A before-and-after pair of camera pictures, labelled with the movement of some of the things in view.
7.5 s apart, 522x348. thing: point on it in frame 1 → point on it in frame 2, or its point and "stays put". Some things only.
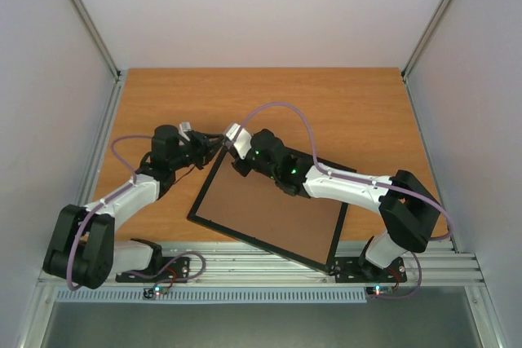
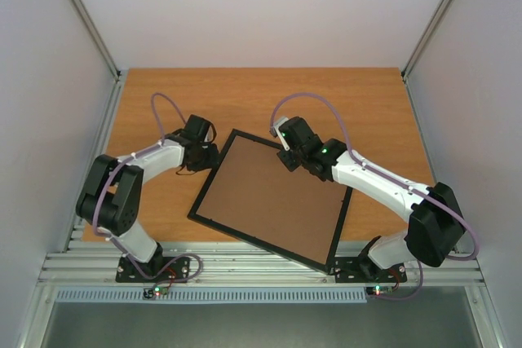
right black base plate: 360,270 stays put
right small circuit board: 378,290 stays put
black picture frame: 258,210 stays put
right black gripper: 243,159 → 288,158
